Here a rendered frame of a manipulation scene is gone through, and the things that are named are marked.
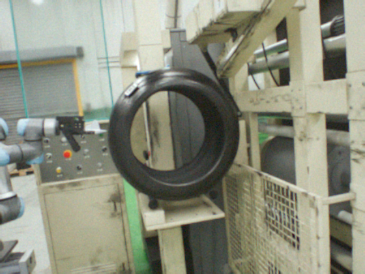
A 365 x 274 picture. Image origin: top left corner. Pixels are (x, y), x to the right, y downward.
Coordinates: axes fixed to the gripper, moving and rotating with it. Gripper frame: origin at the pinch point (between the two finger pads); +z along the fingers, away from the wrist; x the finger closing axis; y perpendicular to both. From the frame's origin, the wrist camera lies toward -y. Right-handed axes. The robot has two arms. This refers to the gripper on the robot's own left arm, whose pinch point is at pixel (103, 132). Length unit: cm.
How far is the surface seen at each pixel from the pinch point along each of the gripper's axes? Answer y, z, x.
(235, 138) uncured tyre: -2, 57, -12
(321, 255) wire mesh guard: -35, 69, -58
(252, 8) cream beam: 48, 53, -33
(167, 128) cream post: 0.0, 33.8, 28.5
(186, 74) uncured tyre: 25.4, 34.6, -11.6
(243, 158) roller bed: -16, 77, 22
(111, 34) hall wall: 260, 1, 934
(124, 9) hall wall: 344, 45, 931
